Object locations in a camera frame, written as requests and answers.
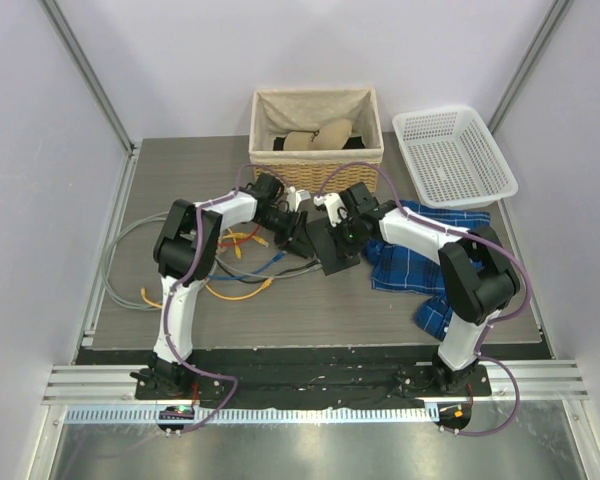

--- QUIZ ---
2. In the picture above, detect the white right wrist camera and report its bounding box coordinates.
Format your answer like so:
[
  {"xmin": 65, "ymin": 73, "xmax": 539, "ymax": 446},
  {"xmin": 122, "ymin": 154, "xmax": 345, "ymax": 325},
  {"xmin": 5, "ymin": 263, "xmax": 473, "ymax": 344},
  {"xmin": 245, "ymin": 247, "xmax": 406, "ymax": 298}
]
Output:
[{"xmin": 313, "ymin": 193, "xmax": 348, "ymax": 227}]

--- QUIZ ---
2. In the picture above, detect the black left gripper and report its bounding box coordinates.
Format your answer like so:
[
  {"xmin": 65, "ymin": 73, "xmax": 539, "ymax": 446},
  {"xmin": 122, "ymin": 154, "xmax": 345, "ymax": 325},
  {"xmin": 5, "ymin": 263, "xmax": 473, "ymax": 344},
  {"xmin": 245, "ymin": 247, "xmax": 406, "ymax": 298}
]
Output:
[{"xmin": 255, "ymin": 208, "xmax": 315, "ymax": 259}]

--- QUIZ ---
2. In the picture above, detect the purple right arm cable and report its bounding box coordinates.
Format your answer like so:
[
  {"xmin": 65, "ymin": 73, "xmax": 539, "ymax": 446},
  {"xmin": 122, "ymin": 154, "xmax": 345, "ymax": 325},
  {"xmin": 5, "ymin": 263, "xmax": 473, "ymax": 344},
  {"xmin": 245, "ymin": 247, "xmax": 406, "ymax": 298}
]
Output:
[{"xmin": 312, "ymin": 162, "xmax": 532, "ymax": 435}]

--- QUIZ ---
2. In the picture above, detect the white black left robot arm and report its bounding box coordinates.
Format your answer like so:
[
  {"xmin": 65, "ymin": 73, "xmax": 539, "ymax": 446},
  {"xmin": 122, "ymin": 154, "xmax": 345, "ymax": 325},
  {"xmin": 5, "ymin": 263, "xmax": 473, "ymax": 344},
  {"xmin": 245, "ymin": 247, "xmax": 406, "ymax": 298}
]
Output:
[{"xmin": 148, "ymin": 174, "xmax": 315, "ymax": 399}]

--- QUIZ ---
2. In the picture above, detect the beige shoe in basket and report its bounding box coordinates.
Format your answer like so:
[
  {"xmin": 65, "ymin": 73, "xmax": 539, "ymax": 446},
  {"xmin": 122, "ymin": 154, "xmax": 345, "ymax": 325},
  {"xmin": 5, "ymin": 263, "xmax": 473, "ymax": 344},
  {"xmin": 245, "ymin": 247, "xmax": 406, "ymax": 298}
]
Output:
[{"xmin": 273, "ymin": 119, "xmax": 353, "ymax": 151}]

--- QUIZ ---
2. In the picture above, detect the black network switch box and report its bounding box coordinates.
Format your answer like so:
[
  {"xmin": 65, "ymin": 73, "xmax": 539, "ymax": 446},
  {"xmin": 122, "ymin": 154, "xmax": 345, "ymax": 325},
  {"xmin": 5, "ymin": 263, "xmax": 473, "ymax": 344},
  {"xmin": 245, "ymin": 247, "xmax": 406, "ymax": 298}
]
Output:
[{"xmin": 306, "ymin": 218, "xmax": 360, "ymax": 276}]

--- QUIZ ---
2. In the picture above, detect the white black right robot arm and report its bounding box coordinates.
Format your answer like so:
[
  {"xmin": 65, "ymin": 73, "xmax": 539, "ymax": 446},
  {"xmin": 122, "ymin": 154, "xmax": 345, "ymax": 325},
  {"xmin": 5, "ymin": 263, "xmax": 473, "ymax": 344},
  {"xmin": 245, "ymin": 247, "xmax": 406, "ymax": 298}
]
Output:
[{"xmin": 314, "ymin": 182, "xmax": 520, "ymax": 395}]

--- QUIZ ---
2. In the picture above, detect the wicker basket with liner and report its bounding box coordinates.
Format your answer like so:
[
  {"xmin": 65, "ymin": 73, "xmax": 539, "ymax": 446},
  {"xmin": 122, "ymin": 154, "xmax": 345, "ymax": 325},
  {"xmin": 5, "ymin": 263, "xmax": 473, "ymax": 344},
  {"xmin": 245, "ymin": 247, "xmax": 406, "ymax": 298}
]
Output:
[{"xmin": 248, "ymin": 87, "xmax": 384, "ymax": 192}]

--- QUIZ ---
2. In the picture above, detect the red ethernet cable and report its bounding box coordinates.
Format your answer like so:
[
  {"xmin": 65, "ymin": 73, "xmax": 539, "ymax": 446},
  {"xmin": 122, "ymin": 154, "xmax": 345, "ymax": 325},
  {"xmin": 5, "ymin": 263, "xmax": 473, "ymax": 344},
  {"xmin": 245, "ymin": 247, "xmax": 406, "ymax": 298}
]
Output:
[{"xmin": 217, "ymin": 222, "xmax": 264, "ymax": 249}]

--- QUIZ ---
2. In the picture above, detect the yellow ethernet cable long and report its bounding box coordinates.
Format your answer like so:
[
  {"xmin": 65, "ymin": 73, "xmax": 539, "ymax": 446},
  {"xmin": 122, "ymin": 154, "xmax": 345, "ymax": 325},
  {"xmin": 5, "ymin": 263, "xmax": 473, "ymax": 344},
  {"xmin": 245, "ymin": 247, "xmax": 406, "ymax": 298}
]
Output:
[{"xmin": 218, "ymin": 226, "xmax": 269, "ymax": 259}]

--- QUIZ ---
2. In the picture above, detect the white plastic perforated basket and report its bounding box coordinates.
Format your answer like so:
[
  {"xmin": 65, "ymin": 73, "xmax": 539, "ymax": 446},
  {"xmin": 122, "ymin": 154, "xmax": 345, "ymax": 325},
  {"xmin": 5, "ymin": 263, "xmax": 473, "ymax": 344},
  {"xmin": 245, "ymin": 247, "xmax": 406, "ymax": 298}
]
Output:
[{"xmin": 392, "ymin": 105, "xmax": 518, "ymax": 210}]

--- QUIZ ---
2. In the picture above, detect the yellow ethernet cable short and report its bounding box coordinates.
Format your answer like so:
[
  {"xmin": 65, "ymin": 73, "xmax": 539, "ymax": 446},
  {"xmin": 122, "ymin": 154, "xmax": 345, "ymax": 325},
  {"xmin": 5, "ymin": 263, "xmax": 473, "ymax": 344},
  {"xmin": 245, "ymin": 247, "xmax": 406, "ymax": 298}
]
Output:
[{"xmin": 138, "ymin": 278, "xmax": 275, "ymax": 307}]

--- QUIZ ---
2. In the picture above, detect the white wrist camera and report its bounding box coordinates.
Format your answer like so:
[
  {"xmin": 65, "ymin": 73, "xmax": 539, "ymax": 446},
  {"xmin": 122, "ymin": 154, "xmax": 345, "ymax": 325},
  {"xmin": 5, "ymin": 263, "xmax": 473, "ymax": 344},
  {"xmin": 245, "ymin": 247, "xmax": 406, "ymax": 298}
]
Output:
[
  {"xmin": 285, "ymin": 187, "xmax": 311, "ymax": 212},
  {"xmin": 313, "ymin": 193, "xmax": 348, "ymax": 227}
]

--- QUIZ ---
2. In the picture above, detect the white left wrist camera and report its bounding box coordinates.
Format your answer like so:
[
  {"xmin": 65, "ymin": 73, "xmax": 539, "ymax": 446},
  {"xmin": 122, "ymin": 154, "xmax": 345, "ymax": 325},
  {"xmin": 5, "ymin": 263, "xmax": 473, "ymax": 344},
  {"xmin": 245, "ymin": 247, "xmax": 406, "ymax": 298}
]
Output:
[{"xmin": 285, "ymin": 187, "xmax": 311, "ymax": 212}]

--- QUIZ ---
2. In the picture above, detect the blue plaid shirt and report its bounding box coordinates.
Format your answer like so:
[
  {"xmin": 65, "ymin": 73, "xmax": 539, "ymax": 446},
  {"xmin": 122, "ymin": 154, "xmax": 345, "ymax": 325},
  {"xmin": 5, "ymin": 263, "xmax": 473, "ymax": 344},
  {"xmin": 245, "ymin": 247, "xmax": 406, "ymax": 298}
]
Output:
[{"xmin": 362, "ymin": 200, "xmax": 491, "ymax": 341}]

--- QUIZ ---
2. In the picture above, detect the grey ethernet cable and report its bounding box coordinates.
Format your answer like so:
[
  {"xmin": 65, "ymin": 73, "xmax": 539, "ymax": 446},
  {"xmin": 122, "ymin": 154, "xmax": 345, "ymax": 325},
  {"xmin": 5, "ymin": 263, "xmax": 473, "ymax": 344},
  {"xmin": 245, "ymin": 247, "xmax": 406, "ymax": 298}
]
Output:
[{"xmin": 102, "ymin": 210, "xmax": 321, "ymax": 312}]

